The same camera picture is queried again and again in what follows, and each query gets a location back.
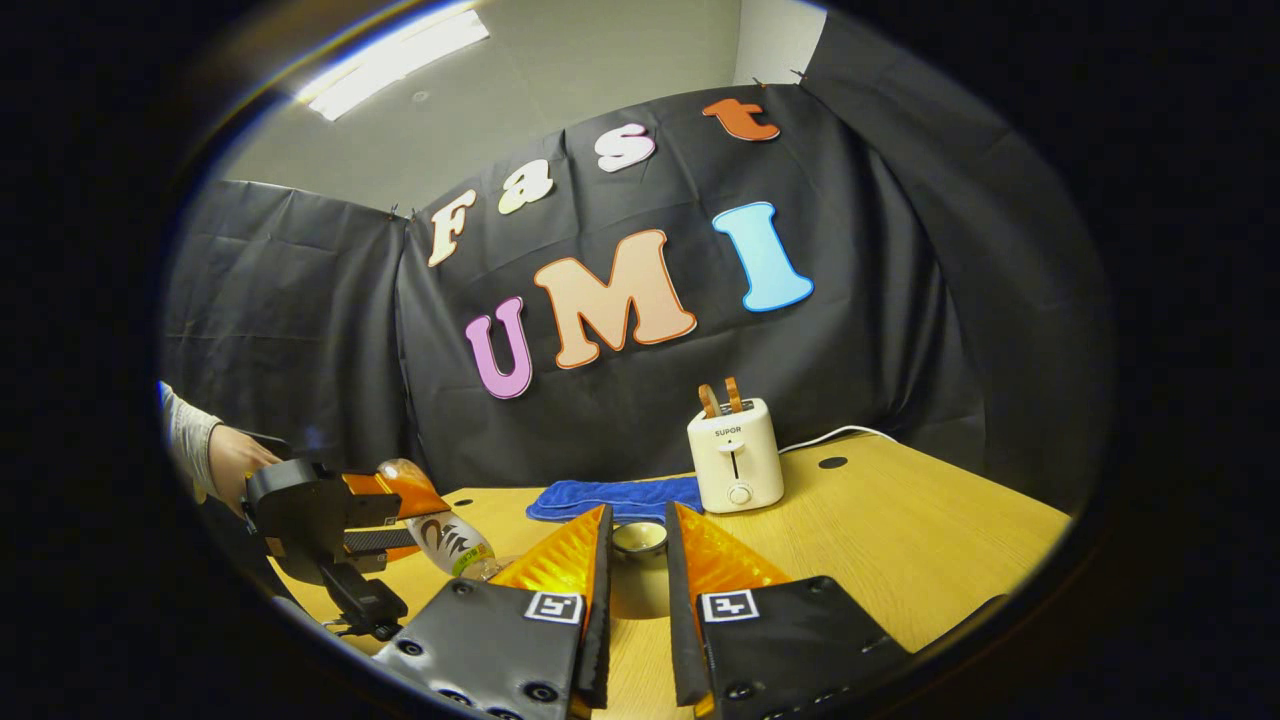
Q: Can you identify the black backdrop cloth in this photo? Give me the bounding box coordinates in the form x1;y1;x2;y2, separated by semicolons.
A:
160;10;1116;516

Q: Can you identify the white toaster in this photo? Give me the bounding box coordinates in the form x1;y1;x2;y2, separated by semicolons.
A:
687;398;785;514

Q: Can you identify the blue folded towel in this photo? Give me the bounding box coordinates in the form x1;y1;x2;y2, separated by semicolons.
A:
526;476;704;525

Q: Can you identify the white toaster power cable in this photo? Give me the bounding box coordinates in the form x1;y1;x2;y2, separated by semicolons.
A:
778;425;901;456

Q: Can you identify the clear water bottle white label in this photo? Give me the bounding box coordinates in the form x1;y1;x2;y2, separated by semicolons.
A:
376;457;521;583

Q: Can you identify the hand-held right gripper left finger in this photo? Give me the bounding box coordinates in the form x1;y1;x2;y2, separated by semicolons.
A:
368;503;613;720

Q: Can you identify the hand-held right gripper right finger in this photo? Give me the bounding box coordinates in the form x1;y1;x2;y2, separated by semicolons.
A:
663;500;913;720

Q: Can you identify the ceiling light panel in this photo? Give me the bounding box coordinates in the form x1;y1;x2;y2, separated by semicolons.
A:
295;8;491;123

